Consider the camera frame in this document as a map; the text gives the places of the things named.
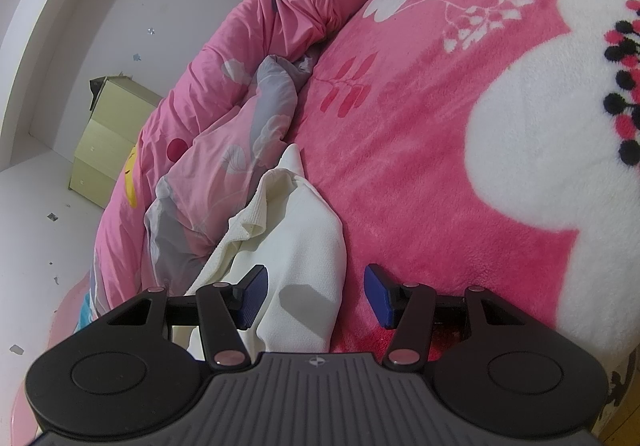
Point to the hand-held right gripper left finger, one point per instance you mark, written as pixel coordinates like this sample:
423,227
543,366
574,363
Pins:
252,298

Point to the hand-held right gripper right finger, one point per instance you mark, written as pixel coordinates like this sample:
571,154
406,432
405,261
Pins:
377,298

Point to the cream knit cloth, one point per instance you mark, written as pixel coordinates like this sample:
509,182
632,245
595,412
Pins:
305,236

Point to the pale green cabinet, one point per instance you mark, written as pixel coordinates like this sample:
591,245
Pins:
107,141

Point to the pink patterned quilt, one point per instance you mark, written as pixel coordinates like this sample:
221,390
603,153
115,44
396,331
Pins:
225,41

